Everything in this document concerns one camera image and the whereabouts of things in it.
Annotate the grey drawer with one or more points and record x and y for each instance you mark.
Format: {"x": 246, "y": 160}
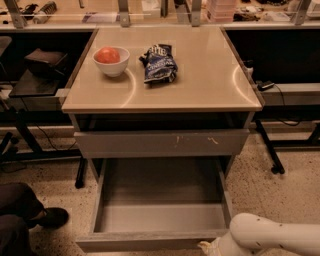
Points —
{"x": 158, "y": 204}
{"x": 138, "y": 144}

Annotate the pink stacked bins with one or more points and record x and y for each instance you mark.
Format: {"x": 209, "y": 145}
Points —
{"x": 220, "y": 11}

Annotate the black shoe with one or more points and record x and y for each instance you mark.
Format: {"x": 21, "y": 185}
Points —
{"x": 53, "y": 218}

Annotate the red apple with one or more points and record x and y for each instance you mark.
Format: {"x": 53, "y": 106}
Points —
{"x": 107, "y": 55}

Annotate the grey drawer cabinet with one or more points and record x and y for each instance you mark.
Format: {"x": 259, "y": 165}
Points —
{"x": 210, "y": 92}

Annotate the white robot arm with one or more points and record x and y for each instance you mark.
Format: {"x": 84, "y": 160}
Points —
{"x": 253, "y": 235}

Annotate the black table leg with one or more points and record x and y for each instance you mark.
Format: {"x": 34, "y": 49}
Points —
{"x": 277, "y": 167}

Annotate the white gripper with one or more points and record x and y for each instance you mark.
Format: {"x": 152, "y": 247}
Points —
{"x": 224, "y": 246}

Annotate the small black device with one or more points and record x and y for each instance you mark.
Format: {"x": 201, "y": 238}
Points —
{"x": 263, "y": 86}

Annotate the grey top drawer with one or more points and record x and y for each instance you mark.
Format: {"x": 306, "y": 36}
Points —
{"x": 138, "y": 144}

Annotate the black box on shelf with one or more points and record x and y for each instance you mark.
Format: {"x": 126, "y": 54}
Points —
{"x": 47, "y": 64}

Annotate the white ceramic bowl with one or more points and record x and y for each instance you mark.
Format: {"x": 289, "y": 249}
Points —
{"x": 115, "y": 69}

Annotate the blue chip bag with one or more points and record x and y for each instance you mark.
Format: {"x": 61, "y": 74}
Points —
{"x": 159, "y": 64}

